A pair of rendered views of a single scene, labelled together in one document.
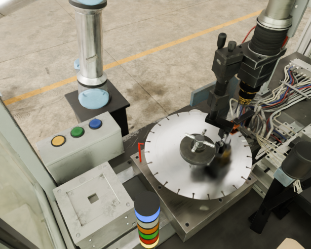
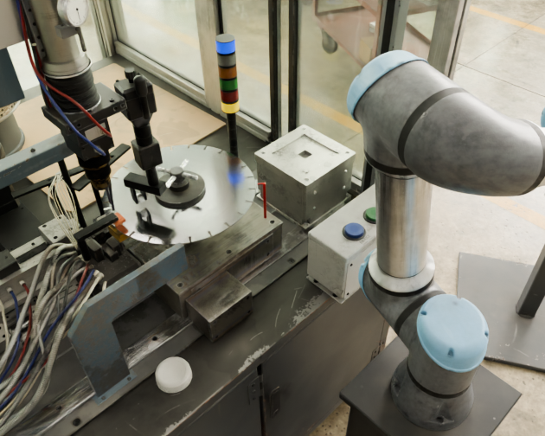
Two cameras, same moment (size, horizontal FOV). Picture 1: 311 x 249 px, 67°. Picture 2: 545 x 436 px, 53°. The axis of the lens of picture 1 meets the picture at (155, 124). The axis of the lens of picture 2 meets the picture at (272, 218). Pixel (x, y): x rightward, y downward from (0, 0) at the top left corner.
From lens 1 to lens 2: 1.39 m
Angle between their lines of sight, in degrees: 88
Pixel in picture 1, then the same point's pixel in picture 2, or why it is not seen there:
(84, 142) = (354, 204)
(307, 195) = (32, 221)
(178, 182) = (205, 154)
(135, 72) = not seen: outside the picture
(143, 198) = (227, 39)
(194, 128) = (182, 215)
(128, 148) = (301, 284)
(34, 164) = not seen: hidden behind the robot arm
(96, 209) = (296, 147)
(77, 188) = (329, 158)
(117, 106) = (364, 375)
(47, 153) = not seen: hidden behind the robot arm
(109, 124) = (330, 235)
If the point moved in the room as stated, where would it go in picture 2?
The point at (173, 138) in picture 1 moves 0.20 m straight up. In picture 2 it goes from (214, 197) to (205, 118)
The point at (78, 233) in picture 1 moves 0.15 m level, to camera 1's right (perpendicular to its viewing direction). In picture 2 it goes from (304, 131) to (248, 137)
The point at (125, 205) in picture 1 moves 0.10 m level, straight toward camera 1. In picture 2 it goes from (266, 151) to (248, 131)
